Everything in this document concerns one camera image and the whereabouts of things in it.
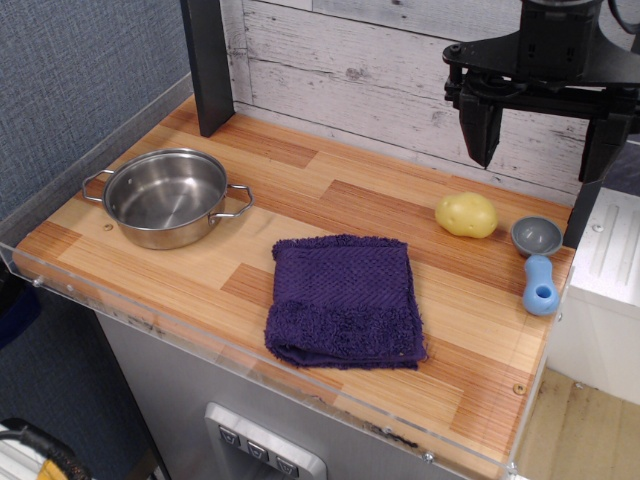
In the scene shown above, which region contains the dark right vertical post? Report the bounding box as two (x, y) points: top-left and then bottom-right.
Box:
(563, 178), (605, 249)

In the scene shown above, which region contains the silver button panel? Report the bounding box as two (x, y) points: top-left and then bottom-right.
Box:
(204, 402), (328, 479)

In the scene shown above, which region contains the dark left vertical post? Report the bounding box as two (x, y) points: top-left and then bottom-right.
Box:
(180, 0), (235, 137)

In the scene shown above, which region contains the blue grey plastic spoon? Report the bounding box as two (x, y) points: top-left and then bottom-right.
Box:
(510, 216), (563, 316)

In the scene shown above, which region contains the white side unit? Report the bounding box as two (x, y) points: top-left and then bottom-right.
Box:
(547, 189), (639, 404)

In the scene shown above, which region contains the yellow plastic potato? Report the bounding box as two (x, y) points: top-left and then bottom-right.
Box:
(435, 192), (498, 239)

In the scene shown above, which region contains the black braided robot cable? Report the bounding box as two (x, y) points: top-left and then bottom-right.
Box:
(607, 0), (640, 36)

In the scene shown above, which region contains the yellow black object bottom left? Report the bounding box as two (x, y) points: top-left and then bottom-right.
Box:
(1, 418), (93, 480)

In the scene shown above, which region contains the clear acrylic edge guard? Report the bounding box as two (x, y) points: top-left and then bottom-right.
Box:
(2, 236), (556, 479)

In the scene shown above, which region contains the dark vertical post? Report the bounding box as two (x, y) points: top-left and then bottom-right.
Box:
(180, 0), (235, 137)
(563, 178), (605, 249)

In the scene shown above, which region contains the purple folded towel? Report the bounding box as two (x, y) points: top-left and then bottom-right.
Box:
(265, 235), (427, 369)

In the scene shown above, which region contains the stainless steel pot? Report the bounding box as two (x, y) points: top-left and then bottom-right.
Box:
(82, 148), (254, 250)

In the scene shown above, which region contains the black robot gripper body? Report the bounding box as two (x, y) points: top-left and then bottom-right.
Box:
(443, 1), (639, 120)

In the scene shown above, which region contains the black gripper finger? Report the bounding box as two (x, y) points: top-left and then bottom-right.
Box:
(459, 89), (503, 168)
(579, 114), (631, 183)

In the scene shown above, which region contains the silver toy fridge cabinet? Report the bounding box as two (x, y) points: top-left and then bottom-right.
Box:
(99, 315), (508, 479)

